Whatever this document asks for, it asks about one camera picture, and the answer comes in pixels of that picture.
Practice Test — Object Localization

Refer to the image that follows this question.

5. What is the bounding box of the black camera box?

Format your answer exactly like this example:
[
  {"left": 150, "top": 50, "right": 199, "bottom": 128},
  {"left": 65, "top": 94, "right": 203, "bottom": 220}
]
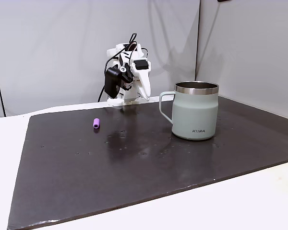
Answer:
[{"left": 104, "top": 67, "right": 122, "bottom": 99}]

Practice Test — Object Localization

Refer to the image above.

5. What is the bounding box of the black cable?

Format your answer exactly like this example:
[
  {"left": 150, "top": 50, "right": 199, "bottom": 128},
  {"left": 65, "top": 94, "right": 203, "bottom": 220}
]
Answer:
[{"left": 96, "top": 33, "right": 148, "bottom": 103}]

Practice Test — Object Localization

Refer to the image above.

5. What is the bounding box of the dark brown table mat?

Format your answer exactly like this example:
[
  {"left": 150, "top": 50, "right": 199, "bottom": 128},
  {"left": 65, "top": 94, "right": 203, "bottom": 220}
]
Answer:
[{"left": 6, "top": 95, "right": 288, "bottom": 230}]

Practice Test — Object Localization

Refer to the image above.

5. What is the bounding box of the pale green steel mug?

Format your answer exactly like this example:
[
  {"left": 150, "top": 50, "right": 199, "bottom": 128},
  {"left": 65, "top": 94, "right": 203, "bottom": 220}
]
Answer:
[{"left": 158, "top": 81, "right": 219, "bottom": 141}]

